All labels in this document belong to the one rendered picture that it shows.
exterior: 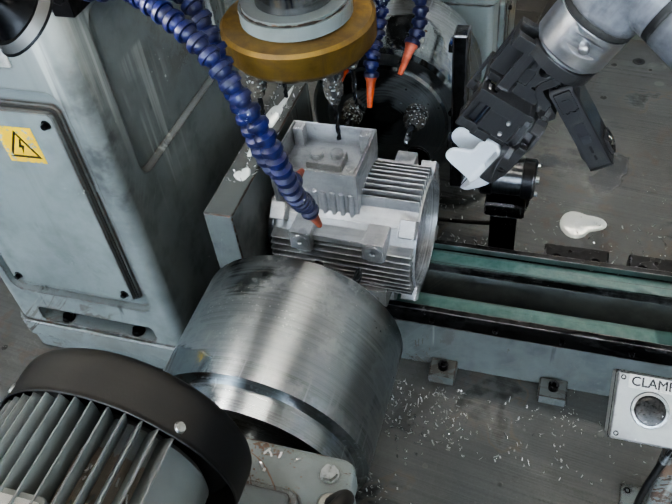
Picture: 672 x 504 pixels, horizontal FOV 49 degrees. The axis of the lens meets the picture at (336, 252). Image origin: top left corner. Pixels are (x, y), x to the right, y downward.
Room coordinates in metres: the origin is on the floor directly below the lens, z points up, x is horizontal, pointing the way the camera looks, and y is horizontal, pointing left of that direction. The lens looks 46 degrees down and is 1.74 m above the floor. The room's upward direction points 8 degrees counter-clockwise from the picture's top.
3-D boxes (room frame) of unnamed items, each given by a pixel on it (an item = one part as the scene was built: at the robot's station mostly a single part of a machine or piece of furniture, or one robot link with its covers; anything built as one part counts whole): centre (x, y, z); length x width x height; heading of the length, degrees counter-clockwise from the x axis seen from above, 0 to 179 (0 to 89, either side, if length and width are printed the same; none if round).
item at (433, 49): (1.07, -0.16, 1.04); 0.41 x 0.25 x 0.25; 158
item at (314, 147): (0.78, 0.00, 1.11); 0.12 x 0.11 x 0.07; 67
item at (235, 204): (0.82, 0.11, 0.97); 0.30 x 0.11 x 0.34; 158
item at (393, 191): (0.76, -0.04, 1.02); 0.20 x 0.19 x 0.19; 67
